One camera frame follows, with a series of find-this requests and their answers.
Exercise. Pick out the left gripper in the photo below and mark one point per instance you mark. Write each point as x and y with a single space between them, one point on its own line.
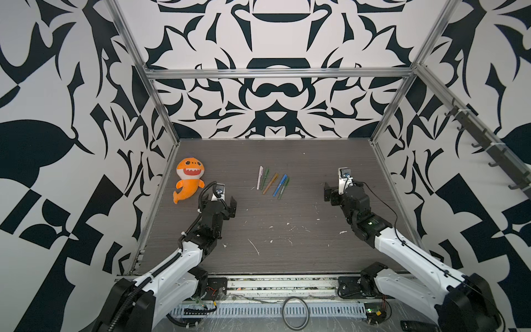
230 210

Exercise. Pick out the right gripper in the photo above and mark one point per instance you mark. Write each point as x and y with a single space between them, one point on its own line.
334 192

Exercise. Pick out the light green pen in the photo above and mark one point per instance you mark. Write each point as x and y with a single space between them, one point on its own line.
263 182

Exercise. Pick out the dark green pen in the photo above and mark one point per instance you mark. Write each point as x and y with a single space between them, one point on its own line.
281 192

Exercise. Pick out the blue pen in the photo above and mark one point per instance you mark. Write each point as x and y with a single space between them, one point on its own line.
277 189

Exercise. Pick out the orange pen cap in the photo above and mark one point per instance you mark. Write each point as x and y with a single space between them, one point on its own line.
274 178

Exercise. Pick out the orange pen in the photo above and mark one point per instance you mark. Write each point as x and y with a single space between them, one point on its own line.
265 190

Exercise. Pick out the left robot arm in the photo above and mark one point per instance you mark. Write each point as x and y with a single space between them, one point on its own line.
139 304

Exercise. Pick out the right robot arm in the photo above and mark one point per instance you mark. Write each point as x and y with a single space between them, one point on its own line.
451 299

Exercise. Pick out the orange shark plush toy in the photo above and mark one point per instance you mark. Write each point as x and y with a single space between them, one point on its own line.
190 171

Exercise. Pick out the green lit circuit board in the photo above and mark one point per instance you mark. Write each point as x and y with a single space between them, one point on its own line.
377 313

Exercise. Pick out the black device bottom right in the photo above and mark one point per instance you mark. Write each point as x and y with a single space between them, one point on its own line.
416 326

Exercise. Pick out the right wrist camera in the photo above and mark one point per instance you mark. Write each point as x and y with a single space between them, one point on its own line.
345 179

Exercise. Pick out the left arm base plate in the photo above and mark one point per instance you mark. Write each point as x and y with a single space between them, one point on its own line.
212 288

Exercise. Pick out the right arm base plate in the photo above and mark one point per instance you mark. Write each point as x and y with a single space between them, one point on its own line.
363 287

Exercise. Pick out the white slotted cable duct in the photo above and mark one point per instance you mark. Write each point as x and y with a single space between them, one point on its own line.
354 310

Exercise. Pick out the wall hook rail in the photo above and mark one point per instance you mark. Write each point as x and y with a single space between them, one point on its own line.
487 141

